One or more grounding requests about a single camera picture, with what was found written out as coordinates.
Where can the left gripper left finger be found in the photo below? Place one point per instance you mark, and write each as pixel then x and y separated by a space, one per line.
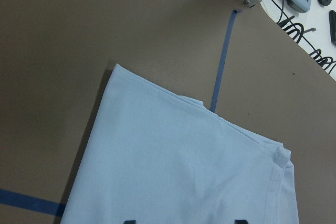
pixel 130 222

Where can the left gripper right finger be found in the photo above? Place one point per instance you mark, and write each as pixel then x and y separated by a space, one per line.
pixel 241 221

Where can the black flat device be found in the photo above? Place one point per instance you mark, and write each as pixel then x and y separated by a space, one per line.
pixel 332 25

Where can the light blue t-shirt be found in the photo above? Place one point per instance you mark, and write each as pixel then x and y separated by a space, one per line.
pixel 157 157

